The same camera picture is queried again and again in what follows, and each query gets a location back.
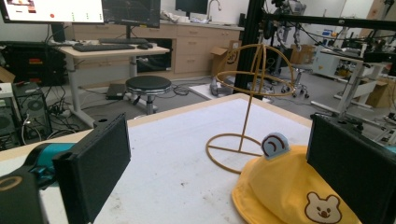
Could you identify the black metal frame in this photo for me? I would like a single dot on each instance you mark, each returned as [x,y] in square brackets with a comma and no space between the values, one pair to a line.
[253,25]

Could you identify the wooden top standing desk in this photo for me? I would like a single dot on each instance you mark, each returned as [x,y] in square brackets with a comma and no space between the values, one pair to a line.
[118,53]

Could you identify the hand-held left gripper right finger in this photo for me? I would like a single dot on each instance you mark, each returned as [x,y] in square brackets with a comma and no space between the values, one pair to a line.
[355,174]

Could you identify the black computer mouse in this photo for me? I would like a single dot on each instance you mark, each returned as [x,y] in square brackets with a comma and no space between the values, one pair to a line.
[143,46]

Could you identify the white workbench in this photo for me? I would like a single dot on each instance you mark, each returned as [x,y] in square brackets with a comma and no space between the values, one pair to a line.
[351,87]

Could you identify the flat black box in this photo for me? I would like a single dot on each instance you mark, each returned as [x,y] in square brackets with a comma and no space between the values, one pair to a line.
[115,90]

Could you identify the yellow bear print hat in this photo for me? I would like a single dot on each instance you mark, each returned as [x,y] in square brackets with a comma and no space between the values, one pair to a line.
[280,189]

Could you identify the black computer tower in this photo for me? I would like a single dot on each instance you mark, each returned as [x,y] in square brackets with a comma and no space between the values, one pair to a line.
[32,109]

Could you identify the monitor with white screen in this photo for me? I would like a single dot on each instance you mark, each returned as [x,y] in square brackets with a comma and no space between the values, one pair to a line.
[62,9]

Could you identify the monitor with dark screen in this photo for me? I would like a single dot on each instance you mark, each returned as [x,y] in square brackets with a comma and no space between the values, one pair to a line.
[134,12]

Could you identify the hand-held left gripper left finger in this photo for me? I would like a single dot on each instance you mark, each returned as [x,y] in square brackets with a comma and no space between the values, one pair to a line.
[93,168]

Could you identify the black equipment rack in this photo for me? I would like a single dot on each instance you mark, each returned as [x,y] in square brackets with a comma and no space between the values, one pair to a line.
[31,62]

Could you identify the open cardboard box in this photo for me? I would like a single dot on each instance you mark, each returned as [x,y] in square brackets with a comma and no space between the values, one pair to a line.
[219,60]

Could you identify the small black monitor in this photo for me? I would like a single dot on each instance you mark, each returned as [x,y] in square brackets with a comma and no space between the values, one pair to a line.
[191,5]

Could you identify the black round stool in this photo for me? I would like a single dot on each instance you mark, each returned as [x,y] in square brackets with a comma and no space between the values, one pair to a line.
[148,83]

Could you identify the wooden cabinet with drawers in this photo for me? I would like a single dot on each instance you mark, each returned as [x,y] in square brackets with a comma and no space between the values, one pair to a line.
[193,46]

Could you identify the white machine cabinet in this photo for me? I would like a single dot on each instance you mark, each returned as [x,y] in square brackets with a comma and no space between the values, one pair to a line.
[323,62]

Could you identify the metal faucet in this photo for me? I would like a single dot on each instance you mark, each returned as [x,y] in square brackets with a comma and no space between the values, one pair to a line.
[214,3]

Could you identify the black keyboard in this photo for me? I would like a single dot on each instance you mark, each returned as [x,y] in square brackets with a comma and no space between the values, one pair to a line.
[102,47]
[124,40]

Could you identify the grey floor device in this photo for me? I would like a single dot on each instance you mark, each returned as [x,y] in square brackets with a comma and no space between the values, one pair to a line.
[218,90]

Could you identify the office chair with castors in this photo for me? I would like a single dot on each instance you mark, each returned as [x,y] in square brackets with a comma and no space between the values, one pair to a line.
[299,81]

